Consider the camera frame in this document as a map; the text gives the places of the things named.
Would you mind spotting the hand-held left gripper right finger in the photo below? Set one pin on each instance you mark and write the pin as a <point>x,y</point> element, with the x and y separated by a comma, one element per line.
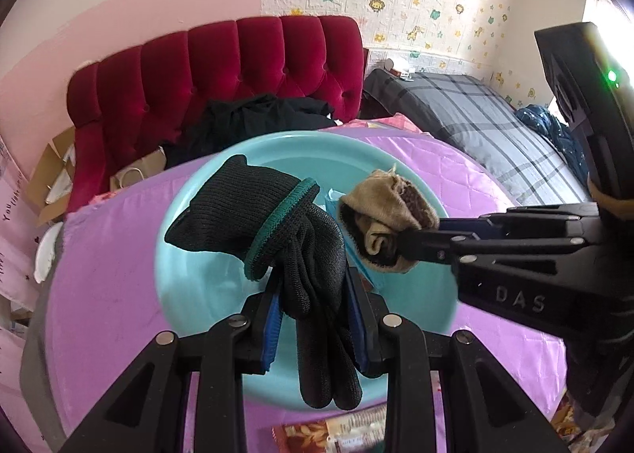
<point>411,369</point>

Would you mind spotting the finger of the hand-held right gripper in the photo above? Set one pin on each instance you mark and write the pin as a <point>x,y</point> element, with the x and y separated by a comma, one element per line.
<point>535,221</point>
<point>495,249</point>

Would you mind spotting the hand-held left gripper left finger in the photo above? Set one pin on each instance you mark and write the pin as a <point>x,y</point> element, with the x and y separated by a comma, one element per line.
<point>225,364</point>

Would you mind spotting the teal plastic basin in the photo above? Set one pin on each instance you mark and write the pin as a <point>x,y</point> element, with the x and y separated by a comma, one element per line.
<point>208,294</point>

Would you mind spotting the brown snack wrapper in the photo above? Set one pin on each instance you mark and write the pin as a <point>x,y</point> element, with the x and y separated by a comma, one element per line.
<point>317,435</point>

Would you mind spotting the tan sock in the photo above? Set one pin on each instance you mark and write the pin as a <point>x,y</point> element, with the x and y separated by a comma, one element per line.
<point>381,200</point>

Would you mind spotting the black knit glove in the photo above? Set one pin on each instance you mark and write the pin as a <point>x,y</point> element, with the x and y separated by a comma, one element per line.
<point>297,245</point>

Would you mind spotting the light blue face mask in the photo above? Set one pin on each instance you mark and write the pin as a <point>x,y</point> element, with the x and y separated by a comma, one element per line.
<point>334,194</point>

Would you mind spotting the person's right hand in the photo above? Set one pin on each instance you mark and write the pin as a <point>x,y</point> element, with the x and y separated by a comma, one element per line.
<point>611,198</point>

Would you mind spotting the blue patterned garment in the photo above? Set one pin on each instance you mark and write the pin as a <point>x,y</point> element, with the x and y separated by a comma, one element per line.
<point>550,136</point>

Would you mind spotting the grey plaid bed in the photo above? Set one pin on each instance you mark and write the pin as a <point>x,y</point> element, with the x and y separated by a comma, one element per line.
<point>470,121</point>

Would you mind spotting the grey table cover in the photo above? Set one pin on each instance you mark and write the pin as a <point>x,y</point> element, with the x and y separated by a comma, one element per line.
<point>37,359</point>

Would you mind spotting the small box on bed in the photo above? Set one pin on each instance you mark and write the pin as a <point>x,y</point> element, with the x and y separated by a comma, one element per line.
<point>398,71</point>

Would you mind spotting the white plate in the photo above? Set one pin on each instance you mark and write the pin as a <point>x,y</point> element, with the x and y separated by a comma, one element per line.
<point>45,255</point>

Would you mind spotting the brown paper bag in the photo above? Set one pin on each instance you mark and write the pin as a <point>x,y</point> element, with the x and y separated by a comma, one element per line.
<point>138,170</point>

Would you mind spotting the open cardboard box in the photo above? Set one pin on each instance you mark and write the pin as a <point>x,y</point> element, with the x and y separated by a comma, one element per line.
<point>49,175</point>

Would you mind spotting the pink cartoon cat curtain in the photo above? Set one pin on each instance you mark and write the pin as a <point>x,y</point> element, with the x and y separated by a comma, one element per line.
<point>12,215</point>

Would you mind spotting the red velvet tufted sofa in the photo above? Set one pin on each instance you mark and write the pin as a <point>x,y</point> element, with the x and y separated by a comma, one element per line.
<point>198,66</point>

